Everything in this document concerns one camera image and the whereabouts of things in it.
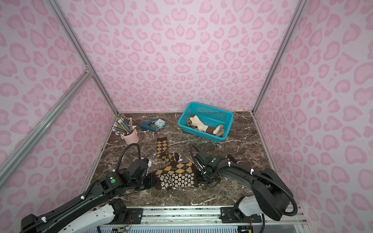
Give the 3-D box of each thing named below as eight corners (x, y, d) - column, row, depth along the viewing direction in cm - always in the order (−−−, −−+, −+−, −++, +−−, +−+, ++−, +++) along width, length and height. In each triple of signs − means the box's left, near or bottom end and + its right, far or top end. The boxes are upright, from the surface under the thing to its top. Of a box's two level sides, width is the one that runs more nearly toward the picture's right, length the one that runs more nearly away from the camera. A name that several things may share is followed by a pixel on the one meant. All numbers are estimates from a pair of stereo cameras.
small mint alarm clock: (154, 125, 114) (153, 123, 112) (159, 120, 118) (159, 118, 116) (161, 129, 112) (160, 127, 110) (166, 123, 115) (166, 121, 113)
